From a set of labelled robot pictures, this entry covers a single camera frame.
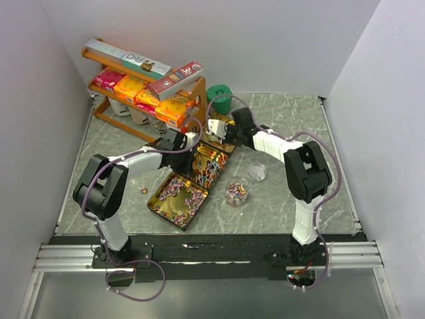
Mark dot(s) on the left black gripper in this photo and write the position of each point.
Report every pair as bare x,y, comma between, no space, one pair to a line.
187,168

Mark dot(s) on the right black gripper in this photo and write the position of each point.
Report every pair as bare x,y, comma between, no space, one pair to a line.
229,127

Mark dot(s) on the tin of round lollipops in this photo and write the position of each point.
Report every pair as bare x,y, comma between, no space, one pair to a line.
208,164

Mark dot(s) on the tin of pastel candies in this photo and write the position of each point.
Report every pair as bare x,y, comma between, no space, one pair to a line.
211,141

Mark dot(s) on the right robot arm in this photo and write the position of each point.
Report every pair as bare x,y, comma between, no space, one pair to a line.
308,176

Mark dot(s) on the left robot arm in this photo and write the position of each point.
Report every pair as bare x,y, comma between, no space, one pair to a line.
100,189

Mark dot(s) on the green covered jar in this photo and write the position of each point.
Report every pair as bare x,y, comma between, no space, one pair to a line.
221,95

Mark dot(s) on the tin of swirl lollipops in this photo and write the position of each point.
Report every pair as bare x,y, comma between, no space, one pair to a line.
178,201

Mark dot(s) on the clear round lid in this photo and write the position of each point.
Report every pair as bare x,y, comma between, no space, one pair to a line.
256,172

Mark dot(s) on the fallen swirl lollipop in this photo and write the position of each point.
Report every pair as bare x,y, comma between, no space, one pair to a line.
143,191

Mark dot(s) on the orange snack box right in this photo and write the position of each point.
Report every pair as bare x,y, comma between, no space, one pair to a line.
174,110

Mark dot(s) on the orange snack box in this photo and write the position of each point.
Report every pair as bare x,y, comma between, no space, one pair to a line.
174,110
129,87

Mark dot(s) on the clear plastic cup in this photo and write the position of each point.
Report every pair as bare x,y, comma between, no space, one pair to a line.
236,192

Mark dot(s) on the orange wooden shelf rack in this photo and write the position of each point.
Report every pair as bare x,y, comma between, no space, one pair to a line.
194,91

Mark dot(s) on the yellow pink snack box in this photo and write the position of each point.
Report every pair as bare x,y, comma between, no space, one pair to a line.
146,101

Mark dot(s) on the red white long box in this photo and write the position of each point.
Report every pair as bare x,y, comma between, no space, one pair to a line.
175,81

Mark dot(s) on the orange snack box left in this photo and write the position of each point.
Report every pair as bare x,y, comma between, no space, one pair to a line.
129,87

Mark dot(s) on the white teal cat box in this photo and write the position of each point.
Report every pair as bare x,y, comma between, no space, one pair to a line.
144,65

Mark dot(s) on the grey long box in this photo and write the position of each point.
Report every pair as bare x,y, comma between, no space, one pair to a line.
105,51

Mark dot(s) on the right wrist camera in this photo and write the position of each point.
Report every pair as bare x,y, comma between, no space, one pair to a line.
217,129

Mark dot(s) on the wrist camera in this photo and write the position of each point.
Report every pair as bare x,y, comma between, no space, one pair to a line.
217,129
190,138

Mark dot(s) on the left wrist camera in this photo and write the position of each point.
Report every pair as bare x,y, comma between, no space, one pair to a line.
190,138

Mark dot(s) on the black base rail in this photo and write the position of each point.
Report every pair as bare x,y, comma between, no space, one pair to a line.
193,257

